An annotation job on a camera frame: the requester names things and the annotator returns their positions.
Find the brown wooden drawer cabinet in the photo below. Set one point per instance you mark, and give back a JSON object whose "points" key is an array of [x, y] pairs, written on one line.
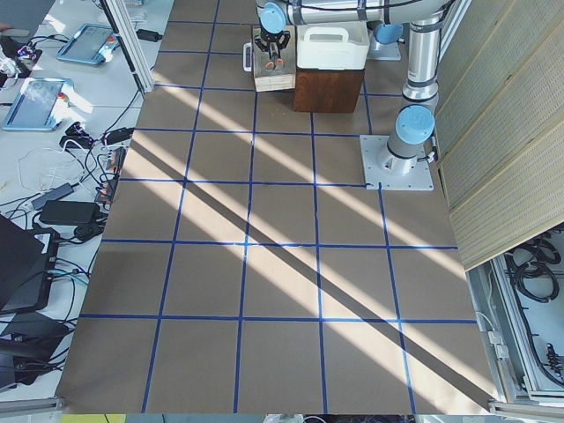
{"points": [[316, 91]]}

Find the red and white scissors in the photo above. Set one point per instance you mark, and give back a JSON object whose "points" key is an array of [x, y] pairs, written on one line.
{"points": [[275, 61]]}

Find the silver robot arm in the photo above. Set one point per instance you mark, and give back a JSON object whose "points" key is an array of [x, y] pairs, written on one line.
{"points": [[387, 34], [415, 121]]}

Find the white plastic tray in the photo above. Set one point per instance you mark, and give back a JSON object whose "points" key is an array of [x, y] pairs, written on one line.
{"points": [[332, 47]]}

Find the black power adapter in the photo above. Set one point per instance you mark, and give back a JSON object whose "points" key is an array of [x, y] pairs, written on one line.
{"points": [[68, 213]]}

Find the perforated beige panel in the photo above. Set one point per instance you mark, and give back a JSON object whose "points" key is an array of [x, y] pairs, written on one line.
{"points": [[500, 125]]}

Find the blue teach pendant far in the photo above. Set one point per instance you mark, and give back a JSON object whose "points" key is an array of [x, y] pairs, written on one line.
{"points": [[92, 44]]}

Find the blue teach pendant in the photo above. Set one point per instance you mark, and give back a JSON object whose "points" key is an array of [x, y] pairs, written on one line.
{"points": [[92, 44], [39, 105]]}

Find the black laptop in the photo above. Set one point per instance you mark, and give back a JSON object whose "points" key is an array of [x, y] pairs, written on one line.
{"points": [[27, 259]]}

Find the blue teach pendant near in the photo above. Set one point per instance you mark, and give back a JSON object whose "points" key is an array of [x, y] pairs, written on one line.
{"points": [[39, 105]]}

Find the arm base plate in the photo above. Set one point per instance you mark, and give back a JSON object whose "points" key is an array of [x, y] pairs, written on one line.
{"points": [[383, 170], [383, 52]]}

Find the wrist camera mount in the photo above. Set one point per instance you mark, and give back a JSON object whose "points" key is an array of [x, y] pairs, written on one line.
{"points": [[272, 43]]}

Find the aluminium frame post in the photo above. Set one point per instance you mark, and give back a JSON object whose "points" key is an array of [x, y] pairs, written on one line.
{"points": [[119, 19]]}

